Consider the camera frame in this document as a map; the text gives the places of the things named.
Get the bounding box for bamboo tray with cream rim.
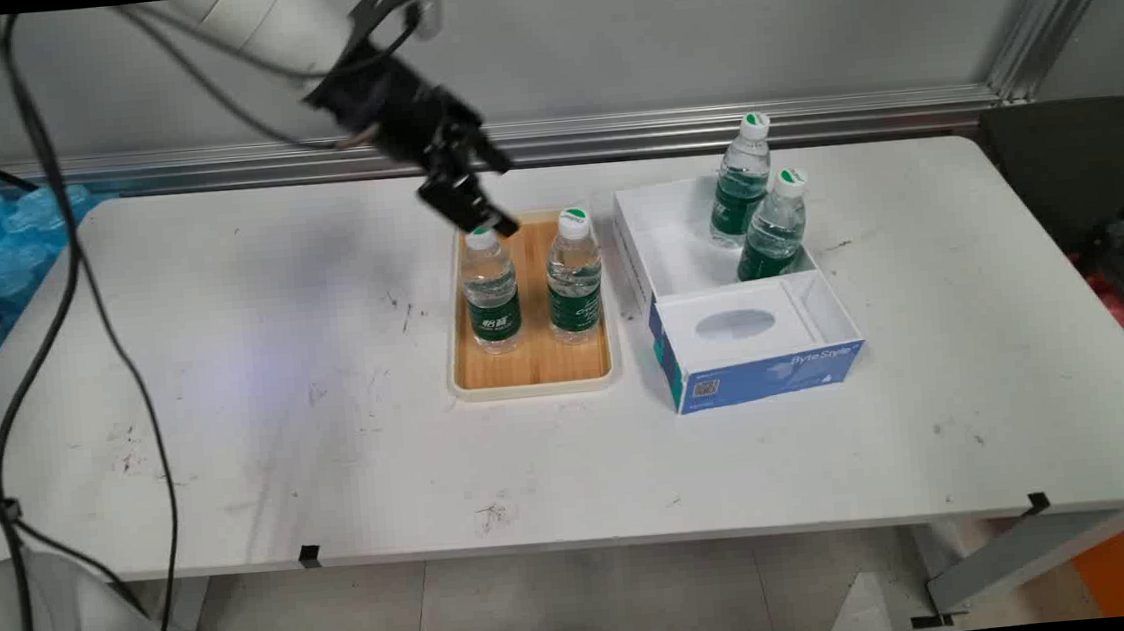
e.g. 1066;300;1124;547
434;203;622;406

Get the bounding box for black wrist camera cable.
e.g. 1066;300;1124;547
111;0;379;168

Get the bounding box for thin black hanging cable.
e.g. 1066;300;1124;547
73;242;190;631

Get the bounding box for diagonal aluminium frame profile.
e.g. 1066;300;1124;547
977;0;1124;109

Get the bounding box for white slanted table leg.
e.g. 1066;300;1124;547
917;507;1124;621

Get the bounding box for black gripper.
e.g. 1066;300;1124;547
301;39;523;255

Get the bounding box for white and blue cardboard box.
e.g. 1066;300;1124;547
609;163;872;421

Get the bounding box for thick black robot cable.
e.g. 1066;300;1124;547
0;9;112;631

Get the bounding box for horizontal aluminium frame rail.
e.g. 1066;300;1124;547
0;80;1010;210

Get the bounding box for green label water bottle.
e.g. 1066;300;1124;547
541;205;610;348
728;167;817;284
701;111;781;251
458;223;527;357

